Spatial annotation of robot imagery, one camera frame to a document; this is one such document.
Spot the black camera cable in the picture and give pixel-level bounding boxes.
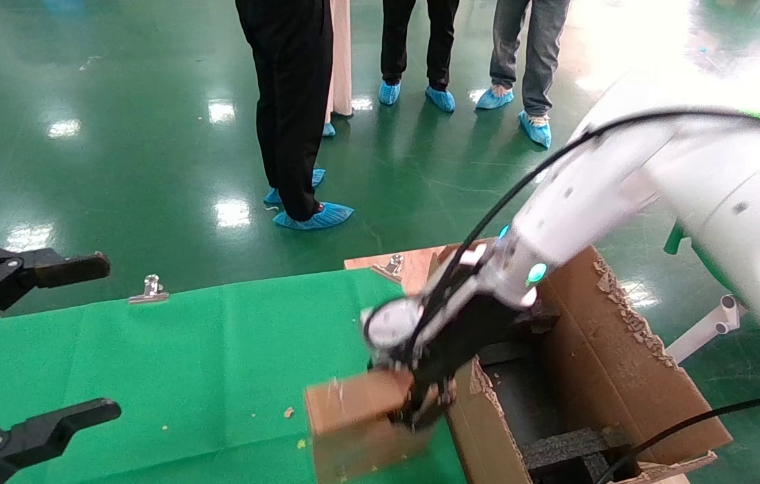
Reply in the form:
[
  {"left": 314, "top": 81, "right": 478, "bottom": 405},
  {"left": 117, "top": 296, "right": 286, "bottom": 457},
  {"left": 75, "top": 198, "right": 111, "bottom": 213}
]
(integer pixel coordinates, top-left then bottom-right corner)
[{"left": 414, "top": 108, "right": 760, "bottom": 484}]

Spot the person in slim black trousers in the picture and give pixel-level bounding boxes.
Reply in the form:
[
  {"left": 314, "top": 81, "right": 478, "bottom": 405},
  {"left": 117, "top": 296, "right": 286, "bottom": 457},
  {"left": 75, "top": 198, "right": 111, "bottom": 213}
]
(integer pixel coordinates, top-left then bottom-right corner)
[{"left": 380, "top": 0, "right": 460, "bottom": 91}]

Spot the person in wide black trousers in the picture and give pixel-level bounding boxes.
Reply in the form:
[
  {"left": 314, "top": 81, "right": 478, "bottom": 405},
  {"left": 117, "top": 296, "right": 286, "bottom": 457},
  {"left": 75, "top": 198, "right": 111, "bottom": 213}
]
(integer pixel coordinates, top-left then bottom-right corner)
[{"left": 235, "top": 0, "right": 335, "bottom": 223}]

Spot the metal binder clip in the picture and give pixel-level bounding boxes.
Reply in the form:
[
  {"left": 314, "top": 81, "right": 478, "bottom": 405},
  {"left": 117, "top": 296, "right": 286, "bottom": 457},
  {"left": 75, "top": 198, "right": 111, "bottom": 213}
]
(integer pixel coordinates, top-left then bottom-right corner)
[
  {"left": 372, "top": 254, "right": 405, "bottom": 283},
  {"left": 128, "top": 274, "right": 170, "bottom": 305}
]

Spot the large green table cloth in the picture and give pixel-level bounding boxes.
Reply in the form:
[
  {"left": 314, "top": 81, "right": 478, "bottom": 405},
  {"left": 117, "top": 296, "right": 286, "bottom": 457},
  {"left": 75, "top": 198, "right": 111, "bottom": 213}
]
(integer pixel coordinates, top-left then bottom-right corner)
[{"left": 0, "top": 269, "right": 468, "bottom": 484}]

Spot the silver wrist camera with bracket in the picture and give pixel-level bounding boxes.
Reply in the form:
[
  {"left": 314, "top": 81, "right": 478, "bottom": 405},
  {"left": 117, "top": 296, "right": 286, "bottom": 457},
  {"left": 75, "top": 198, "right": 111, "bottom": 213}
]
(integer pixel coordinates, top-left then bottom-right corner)
[{"left": 361, "top": 298, "right": 426, "bottom": 367}]

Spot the white metal table frame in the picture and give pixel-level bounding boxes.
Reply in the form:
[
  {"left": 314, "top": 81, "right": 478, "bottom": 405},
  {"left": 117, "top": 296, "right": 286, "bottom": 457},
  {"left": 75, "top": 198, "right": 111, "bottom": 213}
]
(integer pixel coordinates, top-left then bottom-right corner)
[{"left": 666, "top": 294, "right": 747, "bottom": 364}]

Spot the small brown cardboard box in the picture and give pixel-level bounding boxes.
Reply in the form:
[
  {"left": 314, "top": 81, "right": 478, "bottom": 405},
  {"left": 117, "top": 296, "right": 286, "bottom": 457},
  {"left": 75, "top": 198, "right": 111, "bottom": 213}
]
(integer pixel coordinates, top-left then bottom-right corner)
[{"left": 304, "top": 368, "right": 436, "bottom": 484}]

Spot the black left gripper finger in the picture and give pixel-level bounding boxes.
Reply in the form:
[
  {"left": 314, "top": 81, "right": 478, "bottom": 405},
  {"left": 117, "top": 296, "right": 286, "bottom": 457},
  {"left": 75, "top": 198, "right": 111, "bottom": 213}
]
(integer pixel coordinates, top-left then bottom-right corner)
[
  {"left": 0, "top": 246, "right": 112, "bottom": 341},
  {"left": 0, "top": 398, "right": 122, "bottom": 484}
]

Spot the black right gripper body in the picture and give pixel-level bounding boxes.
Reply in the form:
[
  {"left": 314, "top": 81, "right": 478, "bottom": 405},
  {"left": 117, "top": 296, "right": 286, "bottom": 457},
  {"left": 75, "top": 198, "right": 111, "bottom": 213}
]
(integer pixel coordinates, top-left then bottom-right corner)
[{"left": 407, "top": 292, "right": 559, "bottom": 411}]

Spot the large open cardboard carton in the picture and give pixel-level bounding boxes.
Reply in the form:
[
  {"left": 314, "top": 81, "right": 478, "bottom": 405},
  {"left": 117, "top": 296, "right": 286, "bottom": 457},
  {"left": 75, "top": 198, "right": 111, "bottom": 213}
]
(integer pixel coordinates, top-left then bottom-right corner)
[{"left": 426, "top": 241, "right": 734, "bottom": 484}]

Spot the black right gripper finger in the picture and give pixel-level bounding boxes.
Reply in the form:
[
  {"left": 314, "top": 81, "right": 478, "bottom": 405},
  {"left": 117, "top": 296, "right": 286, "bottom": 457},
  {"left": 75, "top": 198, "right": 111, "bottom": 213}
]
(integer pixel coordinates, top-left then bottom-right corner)
[
  {"left": 390, "top": 389, "right": 439, "bottom": 432},
  {"left": 435, "top": 376, "right": 459, "bottom": 408}
]

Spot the person in pale pink trousers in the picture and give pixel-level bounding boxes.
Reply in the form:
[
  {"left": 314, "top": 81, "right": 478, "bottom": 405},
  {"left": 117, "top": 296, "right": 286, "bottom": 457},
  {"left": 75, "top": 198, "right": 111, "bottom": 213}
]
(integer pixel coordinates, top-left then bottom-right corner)
[{"left": 326, "top": 0, "right": 354, "bottom": 125}]

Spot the person in grey jeans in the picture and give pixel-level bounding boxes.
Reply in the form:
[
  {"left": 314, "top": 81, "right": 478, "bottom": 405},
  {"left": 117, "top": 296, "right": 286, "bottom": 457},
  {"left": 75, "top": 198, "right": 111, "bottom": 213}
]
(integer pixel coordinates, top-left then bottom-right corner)
[{"left": 490, "top": 0, "right": 570, "bottom": 116}]

